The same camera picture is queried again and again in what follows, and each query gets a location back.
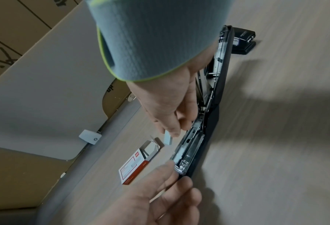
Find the grey green-edged wrist band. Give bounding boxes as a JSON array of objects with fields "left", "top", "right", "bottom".
[{"left": 87, "top": 0, "right": 232, "bottom": 82}]

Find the white red staples box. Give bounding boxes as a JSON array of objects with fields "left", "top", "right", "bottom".
[{"left": 118, "top": 140, "right": 166, "bottom": 186}]

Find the grey desk divider panel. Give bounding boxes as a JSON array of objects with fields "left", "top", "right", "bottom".
[{"left": 0, "top": 2, "right": 132, "bottom": 161}]

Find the person's left hand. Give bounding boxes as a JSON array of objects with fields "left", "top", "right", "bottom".
[{"left": 107, "top": 160, "right": 203, "bottom": 225}]

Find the black stapler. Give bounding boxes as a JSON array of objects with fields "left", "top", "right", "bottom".
[
  {"left": 170, "top": 24, "right": 233, "bottom": 179},
  {"left": 231, "top": 26, "right": 256, "bottom": 56}
]

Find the grey staples strip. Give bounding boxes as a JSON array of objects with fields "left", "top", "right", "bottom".
[{"left": 163, "top": 130, "right": 174, "bottom": 146}]

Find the white panel clamp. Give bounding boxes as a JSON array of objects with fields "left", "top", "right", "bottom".
[{"left": 78, "top": 129, "right": 103, "bottom": 145}]

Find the person's right hand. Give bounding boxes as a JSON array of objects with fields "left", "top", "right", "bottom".
[{"left": 126, "top": 40, "right": 220, "bottom": 138}]

